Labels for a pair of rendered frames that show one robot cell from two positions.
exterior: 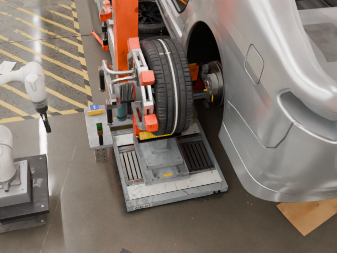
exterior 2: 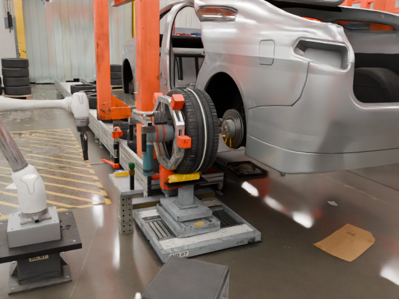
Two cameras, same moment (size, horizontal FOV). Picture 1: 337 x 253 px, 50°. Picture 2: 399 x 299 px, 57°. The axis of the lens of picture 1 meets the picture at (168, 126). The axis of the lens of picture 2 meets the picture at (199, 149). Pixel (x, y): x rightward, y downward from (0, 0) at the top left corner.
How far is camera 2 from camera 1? 1.40 m
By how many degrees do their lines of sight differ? 32
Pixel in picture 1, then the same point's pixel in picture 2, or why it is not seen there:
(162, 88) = (191, 108)
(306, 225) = (348, 255)
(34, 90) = (81, 103)
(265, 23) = (268, 21)
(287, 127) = (305, 69)
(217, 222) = (260, 262)
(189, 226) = (231, 267)
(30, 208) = (61, 243)
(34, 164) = (60, 217)
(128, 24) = (151, 90)
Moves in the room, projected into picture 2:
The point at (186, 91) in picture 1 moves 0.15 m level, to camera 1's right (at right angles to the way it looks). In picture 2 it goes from (211, 113) to (231, 113)
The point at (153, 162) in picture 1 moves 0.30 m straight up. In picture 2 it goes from (183, 213) to (183, 178)
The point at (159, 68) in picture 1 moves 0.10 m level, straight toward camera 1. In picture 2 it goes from (186, 95) to (188, 97)
